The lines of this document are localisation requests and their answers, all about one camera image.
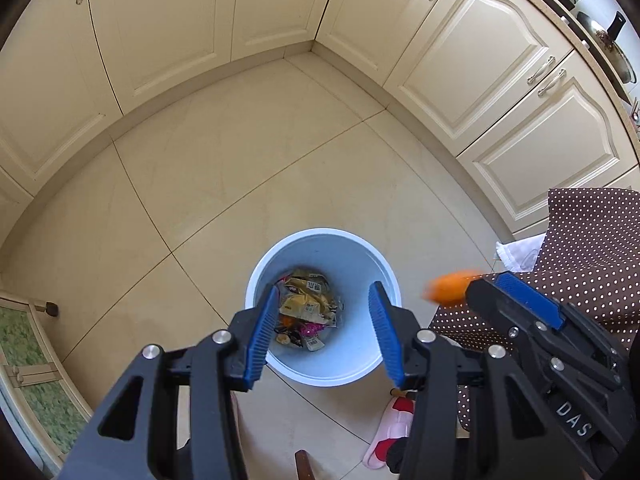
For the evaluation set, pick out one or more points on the pile of snack wrappers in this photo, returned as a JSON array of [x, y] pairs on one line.
[[307, 305]]

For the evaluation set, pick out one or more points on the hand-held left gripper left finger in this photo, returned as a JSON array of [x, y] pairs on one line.
[[260, 345]]

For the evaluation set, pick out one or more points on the black door stopper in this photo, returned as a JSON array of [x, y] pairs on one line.
[[52, 308]]

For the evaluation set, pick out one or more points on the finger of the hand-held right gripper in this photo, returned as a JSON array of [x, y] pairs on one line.
[[535, 300], [495, 310]]

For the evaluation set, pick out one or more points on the cream cabinet door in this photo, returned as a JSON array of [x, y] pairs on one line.
[[560, 150], [380, 5], [280, 0], [160, 15], [45, 70], [475, 50]]

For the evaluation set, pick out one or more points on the white cloth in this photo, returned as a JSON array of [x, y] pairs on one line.
[[520, 252]]

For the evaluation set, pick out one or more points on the pink slipper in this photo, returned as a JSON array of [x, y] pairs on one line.
[[387, 425]]

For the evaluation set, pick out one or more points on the orange peel piece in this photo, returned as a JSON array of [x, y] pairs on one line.
[[447, 287]]

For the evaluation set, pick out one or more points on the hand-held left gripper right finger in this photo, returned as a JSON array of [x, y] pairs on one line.
[[387, 335]]

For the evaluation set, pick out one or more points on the green glass door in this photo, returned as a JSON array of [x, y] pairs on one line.
[[25, 340]]

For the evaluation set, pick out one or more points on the wooden chair leg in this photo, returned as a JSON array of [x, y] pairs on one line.
[[304, 465]]

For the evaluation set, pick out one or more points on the light blue trash bin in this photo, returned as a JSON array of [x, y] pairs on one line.
[[350, 265]]

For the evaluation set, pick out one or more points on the brown polka dot tablecloth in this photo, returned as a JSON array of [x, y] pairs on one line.
[[590, 260]]

